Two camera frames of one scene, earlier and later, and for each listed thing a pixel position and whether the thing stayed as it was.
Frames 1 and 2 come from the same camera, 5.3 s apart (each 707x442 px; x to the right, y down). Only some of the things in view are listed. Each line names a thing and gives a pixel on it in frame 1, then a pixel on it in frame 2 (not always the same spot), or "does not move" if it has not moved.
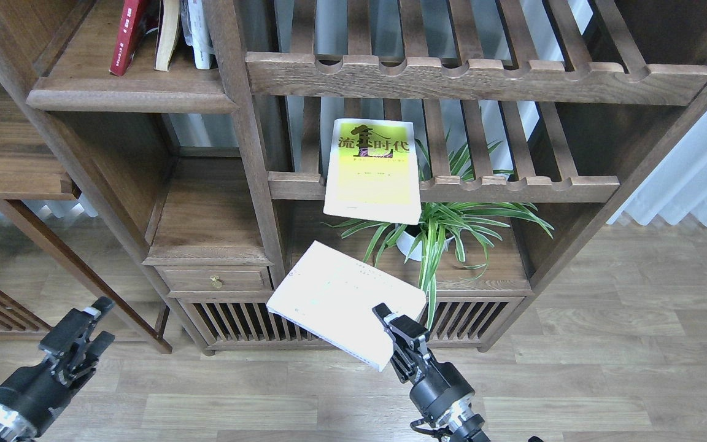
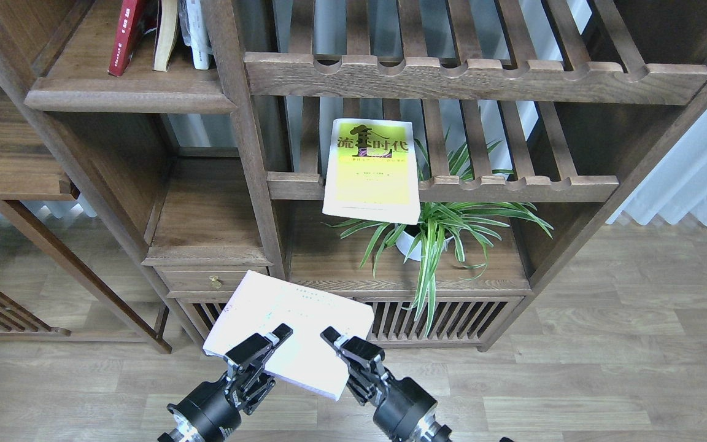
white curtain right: (704, 175) does not move
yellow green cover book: (372, 172) does not move
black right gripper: (440, 391) to (402, 411)
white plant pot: (405, 244) does not move
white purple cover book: (332, 298) to (261, 303)
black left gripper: (35, 393) to (211, 411)
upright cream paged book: (167, 28) does not move
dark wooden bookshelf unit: (465, 147) does not move
